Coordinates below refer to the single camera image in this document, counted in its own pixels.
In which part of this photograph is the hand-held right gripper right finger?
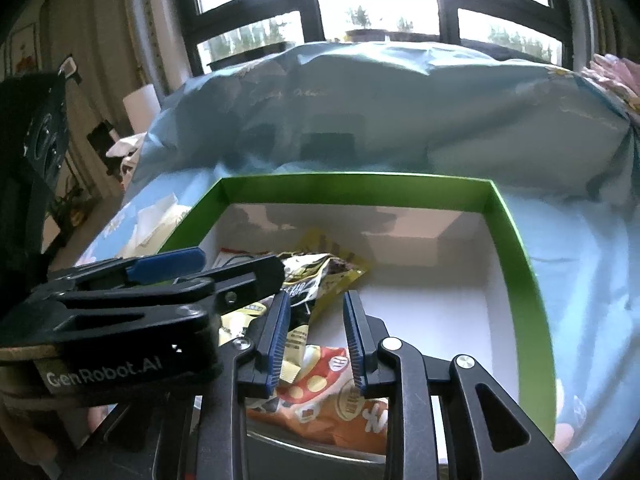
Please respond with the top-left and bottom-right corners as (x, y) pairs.
(341, 290), (581, 480)

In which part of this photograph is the white paper roll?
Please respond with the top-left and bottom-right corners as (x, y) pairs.
(123, 85), (162, 133)

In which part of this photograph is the green cardboard box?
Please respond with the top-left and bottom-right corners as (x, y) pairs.
(155, 171), (558, 466)

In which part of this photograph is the rolled blue quilt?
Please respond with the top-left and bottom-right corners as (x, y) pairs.
(127, 40), (640, 201)

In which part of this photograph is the yellow snack packet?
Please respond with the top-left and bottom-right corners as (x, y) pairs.
(280, 229), (371, 328)

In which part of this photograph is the white plastic bag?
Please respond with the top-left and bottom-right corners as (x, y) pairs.
(106, 132), (148, 181)

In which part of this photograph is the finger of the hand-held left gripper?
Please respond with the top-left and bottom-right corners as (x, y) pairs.
(30, 255), (285, 321)
(45, 246), (207, 286)

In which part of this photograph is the white tissue pack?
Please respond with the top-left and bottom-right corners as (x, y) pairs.
(120, 192), (193, 261)

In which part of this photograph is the black device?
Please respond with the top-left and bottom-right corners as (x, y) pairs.
(86, 119), (121, 156)

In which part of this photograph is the wall poster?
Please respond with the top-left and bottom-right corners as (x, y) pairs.
(10, 22), (41, 73)

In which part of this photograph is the pink folded cloth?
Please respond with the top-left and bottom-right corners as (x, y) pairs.
(582, 52), (640, 121)

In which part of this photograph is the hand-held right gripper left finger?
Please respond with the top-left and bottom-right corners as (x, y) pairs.
(195, 290), (293, 480)

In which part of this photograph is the orange snack packet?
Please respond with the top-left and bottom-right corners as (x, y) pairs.
(247, 325), (391, 453)

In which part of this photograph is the brown and black snack packet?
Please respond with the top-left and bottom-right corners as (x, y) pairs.
(282, 255), (361, 306)

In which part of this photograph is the green floor plant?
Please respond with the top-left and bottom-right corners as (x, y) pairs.
(45, 180), (96, 231)

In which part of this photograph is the potted plant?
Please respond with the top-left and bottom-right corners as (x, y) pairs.
(345, 5), (388, 43)
(385, 17), (441, 43)

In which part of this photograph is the blue floral bedsheet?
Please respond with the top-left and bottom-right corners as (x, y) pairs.
(75, 167), (640, 480)

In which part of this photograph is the beige curtain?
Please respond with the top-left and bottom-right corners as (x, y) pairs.
(122, 0), (201, 96)
(575, 0), (640, 71)

